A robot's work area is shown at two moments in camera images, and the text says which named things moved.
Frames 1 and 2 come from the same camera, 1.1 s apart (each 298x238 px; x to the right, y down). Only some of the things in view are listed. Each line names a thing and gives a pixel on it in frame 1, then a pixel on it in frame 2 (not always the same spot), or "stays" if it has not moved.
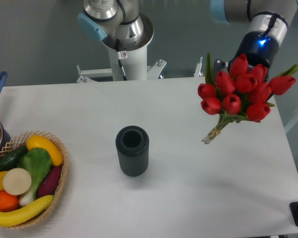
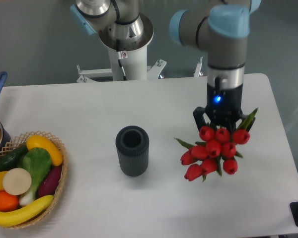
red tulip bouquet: x=245 y=92 to x=217 y=148
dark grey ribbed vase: x=132 y=143 stays
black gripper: x=260 y=48 to x=224 y=106
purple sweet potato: x=49 y=183 stays
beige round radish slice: x=17 y=181 stays
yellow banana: x=3 y=218 stays
